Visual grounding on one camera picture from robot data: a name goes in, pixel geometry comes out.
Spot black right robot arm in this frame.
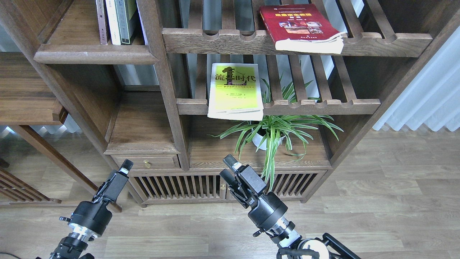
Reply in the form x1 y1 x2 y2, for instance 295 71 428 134
220 155 358 259

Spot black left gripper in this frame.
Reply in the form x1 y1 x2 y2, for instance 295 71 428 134
59 159 134 237

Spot white upright book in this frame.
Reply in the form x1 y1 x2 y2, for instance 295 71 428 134
105 0 121 45

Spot maroon book white characters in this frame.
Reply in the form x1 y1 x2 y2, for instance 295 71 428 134
95 0 110 45

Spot dark wooden bookshelf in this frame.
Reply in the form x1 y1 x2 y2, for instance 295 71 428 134
1 0 459 196

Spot slatted cabinet door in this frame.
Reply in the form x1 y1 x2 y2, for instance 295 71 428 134
129 173 227 205
271 170 327 203

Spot small wooden drawer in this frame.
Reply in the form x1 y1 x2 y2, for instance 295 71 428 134
111 154 180 169

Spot red book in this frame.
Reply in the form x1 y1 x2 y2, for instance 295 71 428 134
259 4 344 54

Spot wooden slatted rack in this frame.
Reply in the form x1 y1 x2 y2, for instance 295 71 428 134
0 159 62 206

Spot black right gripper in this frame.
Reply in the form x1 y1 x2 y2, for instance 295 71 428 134
220 154 289 232

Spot green spider plant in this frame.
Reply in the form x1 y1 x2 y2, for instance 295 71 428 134
209 74 344 194

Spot white curtain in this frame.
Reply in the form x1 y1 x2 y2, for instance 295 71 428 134
373 28 460 131

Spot grey green upright book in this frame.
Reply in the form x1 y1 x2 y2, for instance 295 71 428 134
115 0 137 45

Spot yellow green book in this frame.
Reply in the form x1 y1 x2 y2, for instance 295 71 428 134
207 63 263 121

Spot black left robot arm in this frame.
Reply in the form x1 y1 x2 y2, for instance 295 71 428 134
50 159 133 259

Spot right slatted cabinet door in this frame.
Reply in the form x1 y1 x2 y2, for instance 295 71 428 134
271 170 327 203

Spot left slatted cabinet door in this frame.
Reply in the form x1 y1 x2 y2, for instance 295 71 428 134
129 173 227 205

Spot white plant pot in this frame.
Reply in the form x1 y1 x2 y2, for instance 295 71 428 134
252 128 286 151

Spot wooden side table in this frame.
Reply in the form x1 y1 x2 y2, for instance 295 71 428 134
0 52 123 213

